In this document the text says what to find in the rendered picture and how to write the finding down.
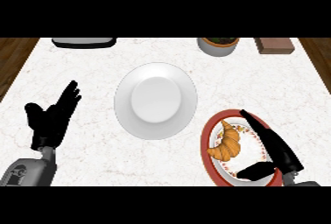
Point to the brown wooden block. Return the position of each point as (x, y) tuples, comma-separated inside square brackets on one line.
[(275, 45)]

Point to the golden brown croissant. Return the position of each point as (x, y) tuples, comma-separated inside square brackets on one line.
[(227, 144)]

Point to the plain white plate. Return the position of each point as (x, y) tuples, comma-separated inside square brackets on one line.
[(155, 100)]

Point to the grey pot with plant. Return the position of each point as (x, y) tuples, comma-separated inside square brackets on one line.
[(218, 46)]

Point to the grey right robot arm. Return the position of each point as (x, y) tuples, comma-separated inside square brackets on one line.
[(297, 180)]

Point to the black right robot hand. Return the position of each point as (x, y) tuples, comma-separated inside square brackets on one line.
[(275, 145)]

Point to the red rimmed patterned plate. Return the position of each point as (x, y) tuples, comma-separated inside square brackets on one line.
[(214, 169)]

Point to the black and grey appliance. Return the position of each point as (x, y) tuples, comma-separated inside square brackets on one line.
[(84, 42)]

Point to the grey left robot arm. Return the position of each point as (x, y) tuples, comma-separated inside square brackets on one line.
[(29, 169)]

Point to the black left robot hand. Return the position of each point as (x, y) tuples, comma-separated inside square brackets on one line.
[(50, 122)]

